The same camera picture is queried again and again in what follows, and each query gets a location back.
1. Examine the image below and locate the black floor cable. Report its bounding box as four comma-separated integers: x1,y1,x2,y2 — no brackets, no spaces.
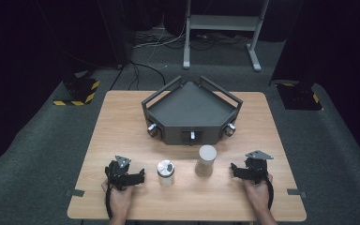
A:
127,60,167,91

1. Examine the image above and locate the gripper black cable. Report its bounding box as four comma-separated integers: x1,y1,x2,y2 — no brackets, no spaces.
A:
104,184,113,220
263,177,276,211

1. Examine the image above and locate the person's left hand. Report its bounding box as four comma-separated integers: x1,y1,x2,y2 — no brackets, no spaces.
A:
101,180,135,219

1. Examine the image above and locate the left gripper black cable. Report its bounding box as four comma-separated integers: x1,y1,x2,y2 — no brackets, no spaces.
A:
104,184,113,220

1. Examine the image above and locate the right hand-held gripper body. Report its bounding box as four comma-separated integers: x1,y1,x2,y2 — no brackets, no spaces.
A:
245,150,275,184

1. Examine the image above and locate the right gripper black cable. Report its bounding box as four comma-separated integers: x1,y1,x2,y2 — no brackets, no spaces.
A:
263,177,276,211

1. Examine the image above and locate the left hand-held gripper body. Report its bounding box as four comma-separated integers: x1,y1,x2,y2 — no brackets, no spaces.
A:
105,155,131,191

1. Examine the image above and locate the bundle of floor cables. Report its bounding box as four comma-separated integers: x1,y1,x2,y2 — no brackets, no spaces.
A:
132,18,251,71

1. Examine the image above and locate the grey metal stand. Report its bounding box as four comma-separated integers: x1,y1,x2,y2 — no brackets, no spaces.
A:
182,0,270,72

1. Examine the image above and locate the black yellow striped base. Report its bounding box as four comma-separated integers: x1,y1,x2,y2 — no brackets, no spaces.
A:
52,78,101,107
274,80,324,112

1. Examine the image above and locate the dark tape strip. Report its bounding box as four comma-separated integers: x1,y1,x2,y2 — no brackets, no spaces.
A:
65,188,85,198
286,188,308,199

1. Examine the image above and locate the person's right hand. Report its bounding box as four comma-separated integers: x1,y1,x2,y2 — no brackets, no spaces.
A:
243,176,274,217

